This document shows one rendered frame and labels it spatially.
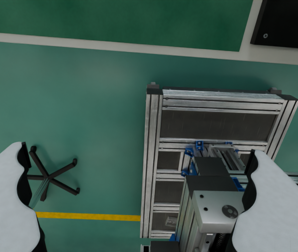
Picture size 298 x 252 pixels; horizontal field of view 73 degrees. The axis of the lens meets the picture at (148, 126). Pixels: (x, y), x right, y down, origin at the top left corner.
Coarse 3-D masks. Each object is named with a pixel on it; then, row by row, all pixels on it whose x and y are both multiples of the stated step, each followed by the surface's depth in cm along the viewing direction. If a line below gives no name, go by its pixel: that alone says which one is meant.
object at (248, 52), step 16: (256, 0) 44; (256, 16) 45; (96, 48) 48; (112, 48) 48; (128, 48) 48; (144, 48) 48; (160, 48) 48; (176, 48) 48; (192, 48) 48; (240, 48) 48; (256, 48) 48; (272, 48) 48; (288, 48) 48
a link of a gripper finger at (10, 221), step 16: (16, 144) 10; (0, 160) 9; (16, 160) 9; (0, 176) 8; (16, 176) 8; (0, 192) 8; (16, 192) 8; (0, 208) 7; (16, 208) 7; (0, 224) 6; (16, 224) 6; (32, 224) 6; (0, 240) 6; (16, 240) 6; (32, 240) 6
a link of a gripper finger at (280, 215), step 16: (256, 160) 10; (272, 160) 10; (256, 176) 9; (272, 176) 9; (288, 176) 9; (256, 192) 8; (272, 192) 8; (288, 192) 8; (256, 208) 8; (272, 208) 8; (288, 208) 8; (240, 224) 7; (256, 224) 7; (272, 224) 7; (288, 224) 7; (240, 240) 6; (256, 240) 6; (272, 240) 6; (288, 240) 6
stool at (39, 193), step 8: (32, 152) 144; (40, 160) 150; (40, 168) 152; (64, 168) 152; (32, 176) 156; (40, 176) 156; (48, 176) 156; (48, 184) 160; (56, 184) 160; (64, 184) 162; (40, 192) 143; (72, 192) 164; (32, 200) 136; (32, 208) 132
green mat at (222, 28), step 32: (0, 0) 43; (32, 0) 43; (64, 0) 43; (96, 0) 43; (128, 0) 43; (160, 0) 43; (192, 0) 43; (224, 0) 43; (0, 32) 46; (32, 32) 46; (64, 32) 46; (96, 32) 46; (128, 32) 46; (160, 32) 46; (192, 32) 46; (224, 32) 46
